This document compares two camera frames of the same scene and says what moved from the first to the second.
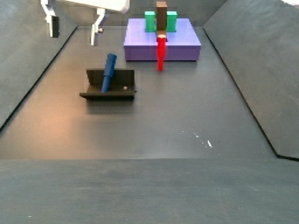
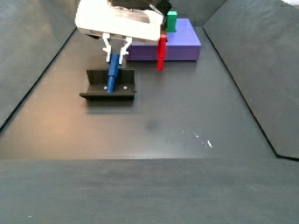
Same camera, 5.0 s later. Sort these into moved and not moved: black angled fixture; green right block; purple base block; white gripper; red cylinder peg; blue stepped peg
Moved: white gripper; blue stepped peg
Not moved: red cylinder peg; black angled fixture; green right block; purple base block
